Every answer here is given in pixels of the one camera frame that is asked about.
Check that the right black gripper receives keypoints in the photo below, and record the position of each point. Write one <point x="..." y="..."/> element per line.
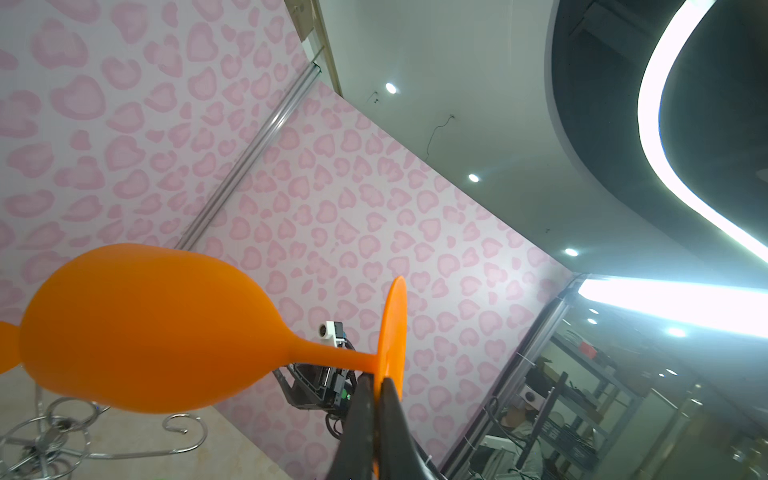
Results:
<point x="316" y="388"/>

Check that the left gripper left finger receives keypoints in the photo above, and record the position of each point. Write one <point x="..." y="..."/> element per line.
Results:
<point x="354" y="458"/>

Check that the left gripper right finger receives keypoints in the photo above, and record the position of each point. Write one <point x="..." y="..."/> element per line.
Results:
<point x="399" y="457"/>

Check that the orange wine glass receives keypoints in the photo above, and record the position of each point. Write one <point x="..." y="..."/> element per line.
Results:
<point x="154" y="330"/>
<point x="9" y="347"/>

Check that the chrome wine glass rack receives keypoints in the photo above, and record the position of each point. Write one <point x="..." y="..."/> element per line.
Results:
<point x="56" y="440"/>

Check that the metal storage shelf outside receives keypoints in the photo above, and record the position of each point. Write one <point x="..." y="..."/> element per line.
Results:
<point x="607" y="418"/>

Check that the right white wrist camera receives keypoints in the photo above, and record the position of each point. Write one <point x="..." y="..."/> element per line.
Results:
<point x="332" y="333"/>

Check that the aluminium frame right post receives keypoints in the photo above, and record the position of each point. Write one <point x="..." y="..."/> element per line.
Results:
<point x="291" y="100"/>

